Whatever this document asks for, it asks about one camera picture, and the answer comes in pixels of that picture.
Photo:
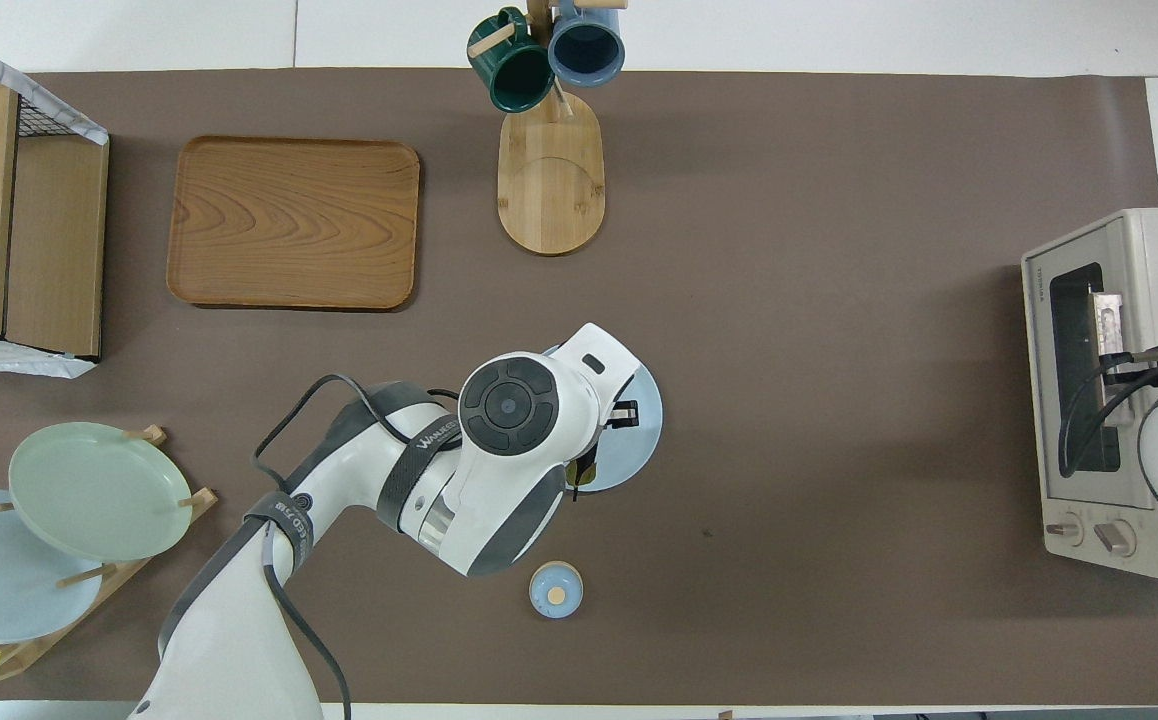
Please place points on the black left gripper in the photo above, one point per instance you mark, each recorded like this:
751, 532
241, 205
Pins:
623, 414

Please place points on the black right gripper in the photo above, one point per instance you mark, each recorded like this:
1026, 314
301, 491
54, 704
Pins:
1154, 362

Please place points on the dark purple eggplant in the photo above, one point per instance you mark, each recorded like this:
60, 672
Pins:
582, 472

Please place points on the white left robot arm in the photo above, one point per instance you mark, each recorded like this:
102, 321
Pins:
499, 440

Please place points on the beige oven knob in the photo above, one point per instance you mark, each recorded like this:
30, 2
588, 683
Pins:
1115, 538
1064, 530

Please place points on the brown table mat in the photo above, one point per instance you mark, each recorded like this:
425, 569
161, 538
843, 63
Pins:
789, 250

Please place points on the wooden mug tree stand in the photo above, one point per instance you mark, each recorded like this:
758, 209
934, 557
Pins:
549, 190

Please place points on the dark green mug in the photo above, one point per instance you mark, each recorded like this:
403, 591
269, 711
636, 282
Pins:
519, 75

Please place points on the blue mug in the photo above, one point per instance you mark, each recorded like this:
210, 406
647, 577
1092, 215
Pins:
587, 50

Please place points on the rectangular wooden tray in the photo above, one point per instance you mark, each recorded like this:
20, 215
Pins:
289, 220

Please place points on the wooden plate rack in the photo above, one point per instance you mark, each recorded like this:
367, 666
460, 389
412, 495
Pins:
129, 575

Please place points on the pale green plate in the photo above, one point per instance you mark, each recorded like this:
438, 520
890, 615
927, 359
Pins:
99, 490

